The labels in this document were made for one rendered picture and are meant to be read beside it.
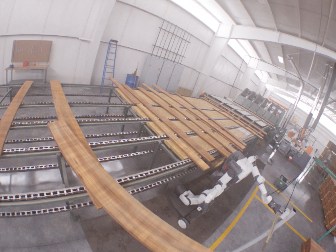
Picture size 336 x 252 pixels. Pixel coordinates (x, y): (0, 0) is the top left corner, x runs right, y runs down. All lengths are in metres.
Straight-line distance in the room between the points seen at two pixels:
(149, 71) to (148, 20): 2.77
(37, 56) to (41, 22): 1.41
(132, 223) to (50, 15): 7.01
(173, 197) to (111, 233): 1.12
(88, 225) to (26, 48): 6.39
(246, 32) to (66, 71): 10.42
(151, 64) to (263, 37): 7.07
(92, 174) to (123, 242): 1.06
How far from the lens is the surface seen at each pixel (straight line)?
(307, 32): 9.32
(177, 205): 2.35
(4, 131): 2.29
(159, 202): 2.48
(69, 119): 2.31
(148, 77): 7.55
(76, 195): 1.41
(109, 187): 1.34
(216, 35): 11.37
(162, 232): 1.22
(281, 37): 9.88
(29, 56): 6.90
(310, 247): 3.38
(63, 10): 6.99
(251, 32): 10.38
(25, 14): 7.33
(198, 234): 2.47
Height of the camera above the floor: 2.01
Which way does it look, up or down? 24 degrees down
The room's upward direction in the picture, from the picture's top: 21 degrees clockwise
